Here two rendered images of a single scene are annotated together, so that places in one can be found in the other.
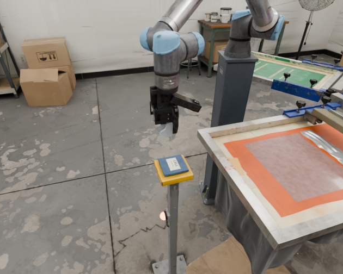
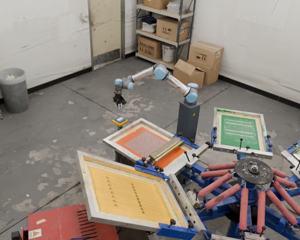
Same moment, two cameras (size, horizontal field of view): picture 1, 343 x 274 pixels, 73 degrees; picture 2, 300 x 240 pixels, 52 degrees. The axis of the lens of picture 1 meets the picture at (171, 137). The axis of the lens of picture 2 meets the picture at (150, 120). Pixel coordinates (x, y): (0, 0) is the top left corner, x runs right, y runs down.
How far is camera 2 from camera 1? 3.03 m
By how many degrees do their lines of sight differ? 46
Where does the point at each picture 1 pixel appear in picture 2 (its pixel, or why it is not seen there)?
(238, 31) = not seen: hidden behind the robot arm
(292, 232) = (107, 141)
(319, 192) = (131, 148)
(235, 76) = (182, 111)
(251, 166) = (133, 134)
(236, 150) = (140, 130)
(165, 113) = (115, 99)
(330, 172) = (145, 150)
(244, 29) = not seen: hidden behind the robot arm
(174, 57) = (116, 86)
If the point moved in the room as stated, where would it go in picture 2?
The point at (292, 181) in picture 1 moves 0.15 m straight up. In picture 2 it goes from (132, 143) to (133, 131)
